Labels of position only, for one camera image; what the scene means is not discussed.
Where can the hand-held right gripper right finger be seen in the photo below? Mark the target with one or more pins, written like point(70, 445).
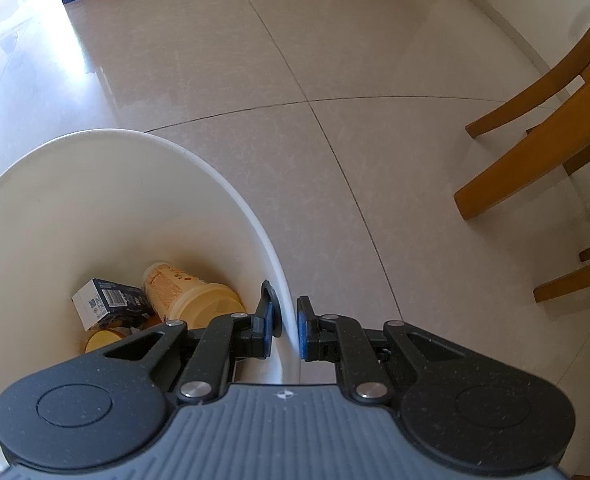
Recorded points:
point(305, 330)

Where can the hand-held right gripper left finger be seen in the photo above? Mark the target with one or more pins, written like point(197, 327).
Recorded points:
point(270, 320)

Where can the yellow drink bottle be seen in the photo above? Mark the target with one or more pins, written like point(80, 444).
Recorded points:
point(195, 300)

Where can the blue juice carton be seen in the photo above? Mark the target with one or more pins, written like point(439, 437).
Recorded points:
point(110, 297)

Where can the white plastic trash bin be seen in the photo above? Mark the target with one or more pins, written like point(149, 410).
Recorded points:
point(75, 210)

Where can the wooden chair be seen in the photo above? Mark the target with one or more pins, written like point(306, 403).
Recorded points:
point(525, 160)
point(575, 277)

